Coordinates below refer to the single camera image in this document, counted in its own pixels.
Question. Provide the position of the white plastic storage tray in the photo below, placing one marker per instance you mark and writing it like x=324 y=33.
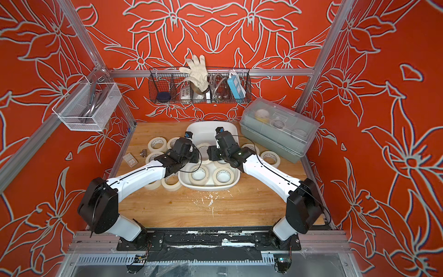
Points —
x=205 y=132

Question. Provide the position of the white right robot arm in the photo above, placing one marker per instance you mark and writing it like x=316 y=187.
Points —
x=302 y=197

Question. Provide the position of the dark blue round object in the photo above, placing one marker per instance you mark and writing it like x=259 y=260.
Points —
x=163 y=97

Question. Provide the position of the beige masking tape roll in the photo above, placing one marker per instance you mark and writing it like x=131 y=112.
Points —
x=157 y=144
x=152 y=156
x=171 y=183
x=203 y=149
x=252 y=147
x=223 y=176
x=171 y=142
x=199 y=175
x=153 y=185
x=271 y=158

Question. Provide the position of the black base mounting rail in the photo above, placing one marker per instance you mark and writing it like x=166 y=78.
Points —
x=258 y=238

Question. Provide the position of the translucent lidded storage box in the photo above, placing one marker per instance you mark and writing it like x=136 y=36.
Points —
x=278 y=129

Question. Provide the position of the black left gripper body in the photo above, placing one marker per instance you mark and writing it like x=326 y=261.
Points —
x=193 y=157

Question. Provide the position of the white work glove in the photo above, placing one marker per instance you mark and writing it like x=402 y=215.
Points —
x=197 y=72

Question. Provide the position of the blue white box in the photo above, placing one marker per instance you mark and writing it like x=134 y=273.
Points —
x=234 y=83

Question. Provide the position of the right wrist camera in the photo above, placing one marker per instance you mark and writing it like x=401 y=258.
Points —
x=219 y=130

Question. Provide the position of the white mesh wall basket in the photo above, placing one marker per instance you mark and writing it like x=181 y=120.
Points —
x=88 y=105

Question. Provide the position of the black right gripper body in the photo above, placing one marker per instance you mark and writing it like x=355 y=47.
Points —
x=218 y=154

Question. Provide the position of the small clear plastic packet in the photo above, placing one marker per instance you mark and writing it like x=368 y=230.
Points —
x=130 y=160

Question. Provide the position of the black wire wall basket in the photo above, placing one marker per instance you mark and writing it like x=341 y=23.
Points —
x=225 y=85

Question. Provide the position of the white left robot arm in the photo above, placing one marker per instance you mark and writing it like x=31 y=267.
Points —
x=99 y=207

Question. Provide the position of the small metal bolt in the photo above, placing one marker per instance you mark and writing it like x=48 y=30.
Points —
x=144 y=153

